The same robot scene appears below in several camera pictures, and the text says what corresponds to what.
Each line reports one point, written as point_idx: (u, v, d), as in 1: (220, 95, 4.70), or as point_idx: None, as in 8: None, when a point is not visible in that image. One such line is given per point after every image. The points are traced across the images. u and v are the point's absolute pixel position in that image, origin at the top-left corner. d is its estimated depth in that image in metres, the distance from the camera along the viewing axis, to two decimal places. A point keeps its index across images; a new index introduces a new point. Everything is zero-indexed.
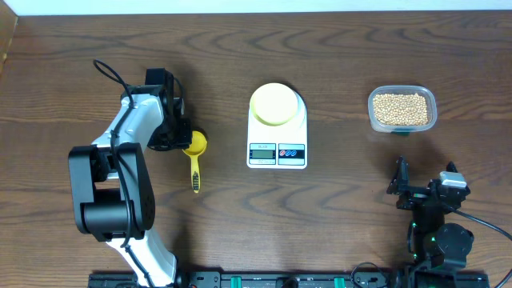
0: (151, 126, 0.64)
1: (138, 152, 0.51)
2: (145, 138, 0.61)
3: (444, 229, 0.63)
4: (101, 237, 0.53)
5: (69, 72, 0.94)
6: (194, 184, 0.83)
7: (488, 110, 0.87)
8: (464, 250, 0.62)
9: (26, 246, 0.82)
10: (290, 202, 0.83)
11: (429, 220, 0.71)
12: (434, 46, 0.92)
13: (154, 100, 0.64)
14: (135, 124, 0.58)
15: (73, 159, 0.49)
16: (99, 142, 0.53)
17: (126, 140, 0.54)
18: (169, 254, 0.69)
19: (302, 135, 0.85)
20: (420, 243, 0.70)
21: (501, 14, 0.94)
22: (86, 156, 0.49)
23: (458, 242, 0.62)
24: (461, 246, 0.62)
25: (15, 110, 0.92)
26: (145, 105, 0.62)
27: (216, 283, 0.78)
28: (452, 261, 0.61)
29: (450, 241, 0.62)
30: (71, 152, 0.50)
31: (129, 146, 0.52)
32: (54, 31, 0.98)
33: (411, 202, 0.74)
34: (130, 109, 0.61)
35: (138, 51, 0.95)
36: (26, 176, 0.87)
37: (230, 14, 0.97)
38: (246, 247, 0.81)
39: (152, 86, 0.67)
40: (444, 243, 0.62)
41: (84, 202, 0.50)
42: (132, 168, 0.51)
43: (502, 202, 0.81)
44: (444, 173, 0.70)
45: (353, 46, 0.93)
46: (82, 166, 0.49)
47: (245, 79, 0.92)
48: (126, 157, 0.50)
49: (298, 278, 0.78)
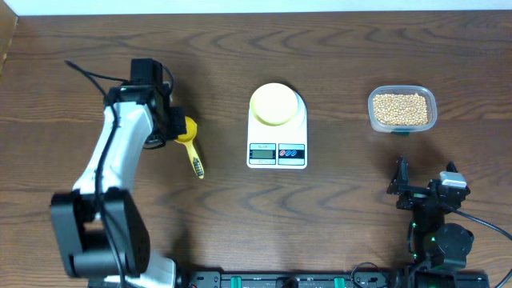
0: (139, 139, 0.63)
1: (123, 199, 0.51)
2: (134, 158, 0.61)
3: (444, 229, 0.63)
4: (94, 278, 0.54)
5: (69, 72, 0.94)
6: (198, 170, 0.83)
7: (489, 110, 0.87)
8: (464, 250, 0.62)
9: (26, 246, 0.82)
10: (290, 202, 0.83)
11: (429, 221, 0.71)
12: (434, 46, 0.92)
13: (140, 111, 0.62)
14: (121, 153, 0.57)
15: (54, 208, 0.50)
16: (84, 182, 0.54)
17: (112, 177, 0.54)
18: (168, 263, 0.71)
19: (302, 135, 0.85)
20: (419, 244, 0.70)
21: (501, 14, 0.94)
22: (68, 205, 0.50)
23: (458, 241, 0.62)
24: (462, 246, 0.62)
25: (15, 110, 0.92)
26: (130, 121, 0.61)
27: (216, 283, 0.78)
28: (452, 261, 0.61)
29: (450, 242, 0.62)
30: (54, 202, 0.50)
31: (115, 192, 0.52)
32: (54, 31, 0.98)
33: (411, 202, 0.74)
34: (114, 130, 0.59)
35: (138, 52, 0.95)
36: (26, 176, 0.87)
37: (230, 14, 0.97)
38: (246, 247, 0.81)
39: (138, 89, 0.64)
40: (444, 243, 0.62)
41: (72, 251, 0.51)
42: (118, 218, 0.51)
43: (502, 202, 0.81)
44: (443, 174, 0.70)
45: (354, 46, 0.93)
46: (67, 216, 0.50)
47: (246, 79, 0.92)
48: (112, 206, 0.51)
49: (298, 278, 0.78)
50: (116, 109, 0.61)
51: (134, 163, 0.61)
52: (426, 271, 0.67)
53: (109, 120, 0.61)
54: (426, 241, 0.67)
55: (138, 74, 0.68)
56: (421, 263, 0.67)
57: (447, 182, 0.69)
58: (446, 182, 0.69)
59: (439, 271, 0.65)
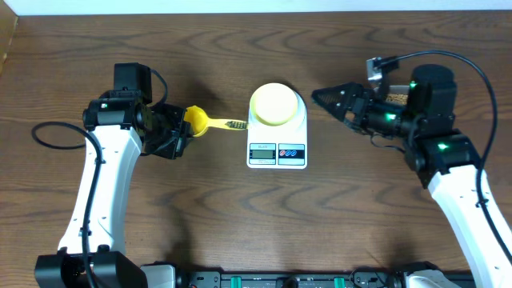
0: (127, 167, 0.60)
1: (112, 263, 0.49)
2: (125, 193, 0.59)
3: (419, 68, 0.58)
4: None
5: (69, 72, 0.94)
6: (241, 124, 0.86)
7: (489, 110, 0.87)
8: (447, 78, 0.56)
9: (26, 246, 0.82)
10: (290, 202, 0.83)
11: (386, 107, 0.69)
12: (434, 46, 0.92)
13: (126, 138, 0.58)
14: (107, 199, 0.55)
15: (39, 274, 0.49)
16: (72, 241, 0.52)
17: (100, 232, 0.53)
18: (166, 270, 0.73)
19: (302, 135, 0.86)
20: (381, 123, 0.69)
21: (502, 14, 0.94)
22: (54, 270, 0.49)
23: (435, 71, 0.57)
24: (443, 74, 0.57)
25: (15, 110, 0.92)
26: (115, 155, 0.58)
27: (216, 283, 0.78)
28: (439, 89, 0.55)
29: (430, 74, 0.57)
30: (40, 264, 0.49)
31: (104, 254, 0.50)
32: (54, 31, 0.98)
33: (372, 102, 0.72)
34: (98, 169, 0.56)
35: (138, 51, 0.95)
36: (26, 176, 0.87)
37: (230, 14, 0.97)
38: (246, 247, 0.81)
39: (121, 105, 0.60)
40: (426, 75, 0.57)
41: None
42: (108, 279, 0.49)
43: (500, 202, 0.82)
44: (372, 60, 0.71)
45: (354, 46, 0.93)
46: (54, 279, 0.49)
47: (246, 79, 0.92)
48: (100, 270, 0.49)
49: (298, 277, 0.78)
50: (97, 140, 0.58)
51: (124, 198, 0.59)
52: (424, 130, 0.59)
53: (92, 156, 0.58)
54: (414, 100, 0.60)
55: (122, 82, 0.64)
56: (402, 125, 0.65)
57: (374, 78, 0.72)
58: (373, 82, 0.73)
59: (437, 119, 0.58)
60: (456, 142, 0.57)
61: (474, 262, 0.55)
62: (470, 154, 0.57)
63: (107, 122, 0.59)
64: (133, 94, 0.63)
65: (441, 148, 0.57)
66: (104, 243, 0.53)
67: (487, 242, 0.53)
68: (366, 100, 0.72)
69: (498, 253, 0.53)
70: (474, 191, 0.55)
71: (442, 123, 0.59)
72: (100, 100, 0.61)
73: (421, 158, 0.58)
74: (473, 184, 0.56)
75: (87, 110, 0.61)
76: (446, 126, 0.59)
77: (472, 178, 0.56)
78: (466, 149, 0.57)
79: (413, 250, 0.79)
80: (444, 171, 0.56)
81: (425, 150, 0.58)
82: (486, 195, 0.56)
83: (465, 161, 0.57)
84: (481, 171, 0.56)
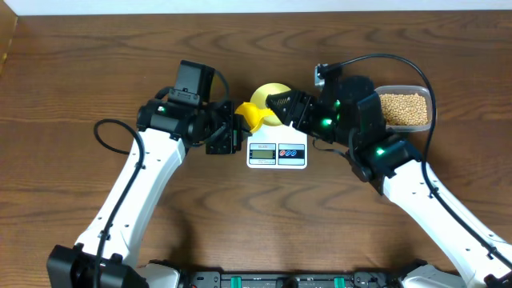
0: (162, 178, 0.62)
1: (122, 274, 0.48)
2: (153, 202, 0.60)
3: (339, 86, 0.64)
4: None
5: (69, 72, 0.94)
6: None
7: (488, 110, 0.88)
8: (367, 89, 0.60)
9: (26, 246, 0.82)
10: (290, 202, 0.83)
11: (323, 112, 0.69)
12: (434, 46, 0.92)
13: (171, 149, 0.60)
14: (135, 206, 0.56)
15: (52, 262, 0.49)
16: (91, 242, 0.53)
17: (119, 239, 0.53)
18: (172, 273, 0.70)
19: (302, 135, 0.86)
20: (319, 129, 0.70)
21: (502, 14, 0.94)
22: (65, 263, 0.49)
23: (357, 86, 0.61)
24: (362, 86, 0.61)
25: (15, 110, 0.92)
26: (154, 164, 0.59)
27: (216, 283, 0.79)
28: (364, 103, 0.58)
29: (351, 90, 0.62)
30: (56, 253, 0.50)
31: (116, 265, 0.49)
32: (54, 31, 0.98)
33: (312, 106, 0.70)
34: (136, 171, 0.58)
35: (138, 52, 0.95)
36: (26, 176, 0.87)
37: (230, 14, 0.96)
38: (246, 247, 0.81)
39: (176, 113, 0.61)
40: (348, 92, 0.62)
41: None
42: None
43: (500, 202, 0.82)
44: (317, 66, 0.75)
45: (354, 46, 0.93)
46: (61, 274, 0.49)
47: (246, 79, 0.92)
48: (108, 278, 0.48)
49: (298, 278, 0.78)
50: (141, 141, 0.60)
51: (150, 210, 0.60)
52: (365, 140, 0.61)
53: (132, 159, 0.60)
54: (344, 113, 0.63)
55: (183, 83, 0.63)
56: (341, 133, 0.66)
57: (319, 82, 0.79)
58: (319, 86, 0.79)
59: (372, 128, 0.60)
60: (393, 144, 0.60)
61: (449, 254, 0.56)
62: (408, 150, 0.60)
63: (158, 127, 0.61)
64: (191, 98, 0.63)
65: (379, 154, 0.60)
66: (118, 252, 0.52)
67: (454, 230, 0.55)
68: (307, 106, 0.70)
69: (465, 236, 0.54)
70: (423, 184, 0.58)
71: (377, 130, 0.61)
72: (158, 102, 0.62)
73: (366, 169, 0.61)
74: (421, 178, 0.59)
75: (143, 108, 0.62)
76: (382, 130, 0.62)
77: (419, 171, 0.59)
78: (403, 148, 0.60)
79: (413, 250, 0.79)
80: (390, 174, 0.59)
81: (367, 160, 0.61)
82: (434, 183, 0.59)
83: (405, 158, 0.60)
84: (424, 163, 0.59)
